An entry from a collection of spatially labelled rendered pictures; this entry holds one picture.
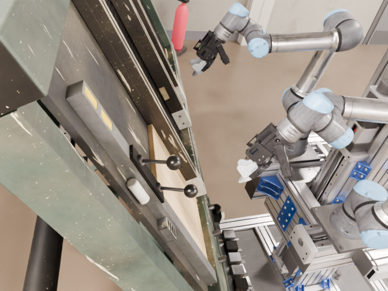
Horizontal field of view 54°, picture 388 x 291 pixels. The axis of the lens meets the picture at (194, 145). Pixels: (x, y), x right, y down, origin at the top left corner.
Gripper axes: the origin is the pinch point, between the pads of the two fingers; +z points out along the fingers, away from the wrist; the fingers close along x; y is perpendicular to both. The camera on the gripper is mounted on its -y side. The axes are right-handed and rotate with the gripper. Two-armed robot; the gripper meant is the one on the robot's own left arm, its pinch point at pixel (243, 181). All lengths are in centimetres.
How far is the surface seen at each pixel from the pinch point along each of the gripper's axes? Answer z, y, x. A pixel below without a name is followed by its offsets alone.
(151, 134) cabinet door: 16.9, 30.5, -16.2
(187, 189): 2.9, 15.8, 21.2
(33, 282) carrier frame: 89, 28, 5
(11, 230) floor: 164, 55, -72
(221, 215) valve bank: 45, -23, -51
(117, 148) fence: 2.6, 36.7, 27.4
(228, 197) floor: 87, -54, -151
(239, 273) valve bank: 44, -37, -22
